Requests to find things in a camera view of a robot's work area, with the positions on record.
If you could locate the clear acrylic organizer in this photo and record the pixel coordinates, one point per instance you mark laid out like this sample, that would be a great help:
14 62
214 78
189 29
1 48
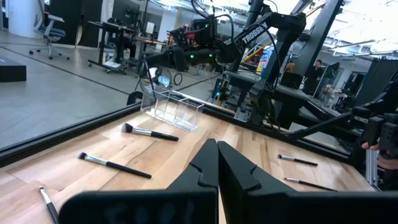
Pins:
174 112

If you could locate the large powder makeup brush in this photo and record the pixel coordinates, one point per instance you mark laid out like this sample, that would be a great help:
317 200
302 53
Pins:
161 135

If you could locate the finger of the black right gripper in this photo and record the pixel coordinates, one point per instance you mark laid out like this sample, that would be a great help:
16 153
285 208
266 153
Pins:
168 54
169 64

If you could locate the blue white wipes tub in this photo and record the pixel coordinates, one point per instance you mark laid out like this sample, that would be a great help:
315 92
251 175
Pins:
264 60

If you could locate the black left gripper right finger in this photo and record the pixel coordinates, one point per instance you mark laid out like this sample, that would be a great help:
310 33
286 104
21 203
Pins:
280 208

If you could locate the medium dark-bristle makeup brush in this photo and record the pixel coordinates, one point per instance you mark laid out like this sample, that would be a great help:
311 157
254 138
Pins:
124 169

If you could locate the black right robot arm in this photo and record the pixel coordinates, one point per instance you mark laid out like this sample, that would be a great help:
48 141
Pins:
255 32

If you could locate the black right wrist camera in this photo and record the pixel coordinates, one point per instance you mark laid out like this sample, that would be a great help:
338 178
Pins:
203 31

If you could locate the black rolling desk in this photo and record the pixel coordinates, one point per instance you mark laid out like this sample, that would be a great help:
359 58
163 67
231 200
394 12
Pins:
109 26

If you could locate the person's forearm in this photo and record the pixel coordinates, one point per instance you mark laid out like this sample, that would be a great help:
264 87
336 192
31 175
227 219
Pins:
388 162

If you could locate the person's hand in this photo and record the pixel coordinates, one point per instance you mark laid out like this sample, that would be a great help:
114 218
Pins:
370 145

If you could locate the black rig frame post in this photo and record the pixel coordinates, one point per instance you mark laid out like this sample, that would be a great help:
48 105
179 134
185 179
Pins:
320 37

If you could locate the thin black makeup brush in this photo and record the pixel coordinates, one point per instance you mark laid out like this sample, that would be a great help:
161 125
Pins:
49 207
298 160
311 184

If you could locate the white round column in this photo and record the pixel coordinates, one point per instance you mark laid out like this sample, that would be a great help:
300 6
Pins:
21 15

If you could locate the silver aluminium post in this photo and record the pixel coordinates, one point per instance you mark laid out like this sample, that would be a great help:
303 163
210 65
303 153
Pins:
372 168

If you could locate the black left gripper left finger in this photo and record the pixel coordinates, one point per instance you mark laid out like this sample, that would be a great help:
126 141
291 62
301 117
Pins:
186 205

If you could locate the grey office chair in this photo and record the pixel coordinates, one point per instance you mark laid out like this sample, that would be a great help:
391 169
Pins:
51 32

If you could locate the person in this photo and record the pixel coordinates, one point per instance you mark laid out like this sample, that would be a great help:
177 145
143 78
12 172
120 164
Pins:
317 74

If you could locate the black aluminium table frame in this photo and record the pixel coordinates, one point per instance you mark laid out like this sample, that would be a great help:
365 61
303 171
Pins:
62 135

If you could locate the black floor box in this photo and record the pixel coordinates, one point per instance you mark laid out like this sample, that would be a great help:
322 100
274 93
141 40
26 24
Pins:
12 71

